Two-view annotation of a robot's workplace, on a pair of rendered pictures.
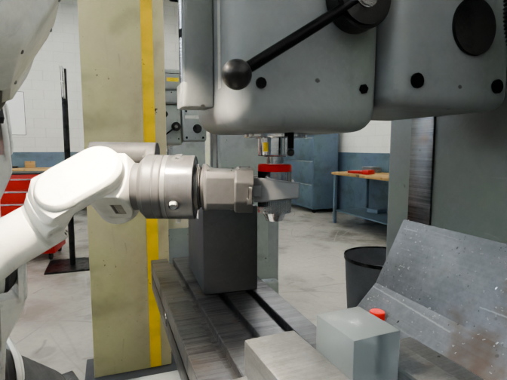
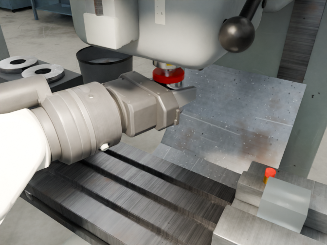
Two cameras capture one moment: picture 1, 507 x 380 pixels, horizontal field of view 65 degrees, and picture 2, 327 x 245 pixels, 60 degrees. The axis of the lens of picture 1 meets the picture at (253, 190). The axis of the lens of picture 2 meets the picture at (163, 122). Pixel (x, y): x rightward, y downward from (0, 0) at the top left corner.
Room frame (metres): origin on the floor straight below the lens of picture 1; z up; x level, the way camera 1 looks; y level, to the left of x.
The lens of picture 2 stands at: (0.24, 0.21, 1.43)
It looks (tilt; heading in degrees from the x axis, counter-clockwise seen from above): 33 degrees down; 323
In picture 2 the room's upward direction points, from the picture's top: straight up
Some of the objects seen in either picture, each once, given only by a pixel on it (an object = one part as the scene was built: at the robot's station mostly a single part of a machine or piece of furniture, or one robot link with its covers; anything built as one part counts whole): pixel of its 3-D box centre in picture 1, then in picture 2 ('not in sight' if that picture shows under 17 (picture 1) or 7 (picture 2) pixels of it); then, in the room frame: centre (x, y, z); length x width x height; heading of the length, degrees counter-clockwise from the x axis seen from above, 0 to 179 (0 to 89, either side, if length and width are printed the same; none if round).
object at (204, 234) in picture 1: (219, 236); (40, 103); (0.93, 0.08, 1.08); 0.22 x 0.12 x 0.20; 17
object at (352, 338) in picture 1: (355, 351); (281, 208); (0.36, -0.10, 1.10); 0.06 x 0.05 x 0.06; 23
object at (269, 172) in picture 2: (376, 322); (269, 176); (0.41, -0.13, 1.10); 0.02 x 0.02 x 0.03
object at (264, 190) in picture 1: (275, 190); (181, 99); (0.52, -0.03, 1.23); 0.06 x 0.02 x 0.03; 91
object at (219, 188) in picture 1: (209, 188); (116, 111); (0.55, 0.06, 1.23); 0.13 x 0.12 x 0.10; 1
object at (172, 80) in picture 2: (275, 167); (168, 73); (0.55, -0.03, 1.26); 0.05 x 0.05 x 0.01
